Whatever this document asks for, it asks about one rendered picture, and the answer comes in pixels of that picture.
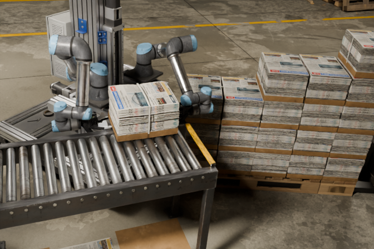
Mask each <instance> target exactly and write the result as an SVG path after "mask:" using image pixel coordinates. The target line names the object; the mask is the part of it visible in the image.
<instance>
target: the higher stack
mask: <svg viewBox="0 0 374 249"><path fill-rule="evenodd" d="M339 52H340V53H341V55H343V57H344V58H345V59H346V62H348V63H349V64H350V65H351V67H352V68H353V69H354V70H355V71H356V72H365V73H374V31H364V30H355V29H347V30H346V33H345V35H344V36H343V40H342V44H341V49H340V51H339ZM337 60H338V61H339V63H340V64H341V65H342V67H344V69H345V70H346V71H347V72H348V74H349V75H350V76H351V78H352V81H351V83H350V87H349V89H348V92H347V95H346V101H351V102H366V103H374V79H371V78H355V77H354V76H353V75H352V74H351V73H350V71H349V70H348V69H347V68H346V66H345V65H344V64H343V63H342V61H341V60H340V59H339V58H337ZM340 114H341V115H340V117H339V118H340V121H339V125H338V128H346V129H356V130H370V131H374V108H363V107H347V106H345V105H344V106H343V110H342V112H341V113H340ZM335 133H336V134H335V137H334V140H333V143H332V145H331V146H332V147H331V149H330V153H341V154H349V155H366V154H367V153H368V151H369V150H368V149H369V148H370V145H371V143H372V142H371V141H372V139H373V135H357V134H349V133H337V132H335ZM364 164H365V160H358V159H349V158H333V157H327V160H326V166H325V168H324V171H323V176H326V177H344V178H358V177H359V174H360V171H361V169H362V167H363V166H364ZM355 186H356V182H340V181H323V180H320V186H319V189H318V194H323V195H340V196H352V194H353V191H354V189H355Z"/></svg>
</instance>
